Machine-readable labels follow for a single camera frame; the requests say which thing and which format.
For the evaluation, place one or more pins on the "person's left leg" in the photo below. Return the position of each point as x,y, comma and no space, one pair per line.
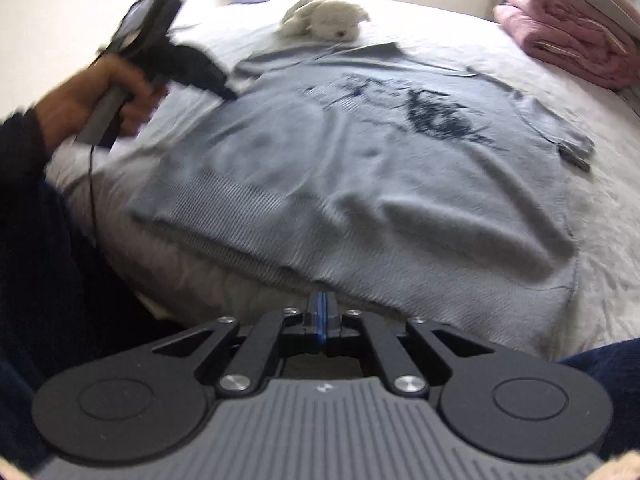
50,300

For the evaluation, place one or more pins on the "person's left hand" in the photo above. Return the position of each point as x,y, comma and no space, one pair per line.
75,95

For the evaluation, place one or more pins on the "person's leg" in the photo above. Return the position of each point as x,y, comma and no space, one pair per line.
615,375
50,300

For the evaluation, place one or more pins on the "pink folded quilt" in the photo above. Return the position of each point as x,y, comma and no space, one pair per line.
570,35

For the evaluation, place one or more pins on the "person's right leg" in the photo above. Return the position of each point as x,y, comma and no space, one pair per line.
615,375

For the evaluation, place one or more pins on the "white plush dog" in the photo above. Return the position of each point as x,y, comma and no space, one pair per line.
325,17

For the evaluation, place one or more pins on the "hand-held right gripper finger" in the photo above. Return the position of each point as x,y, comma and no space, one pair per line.
316,322
326,322

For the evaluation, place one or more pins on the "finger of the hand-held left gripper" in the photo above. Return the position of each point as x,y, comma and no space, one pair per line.
217,80

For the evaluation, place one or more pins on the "grey-blue knit sweater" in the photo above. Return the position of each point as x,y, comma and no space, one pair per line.
350,185

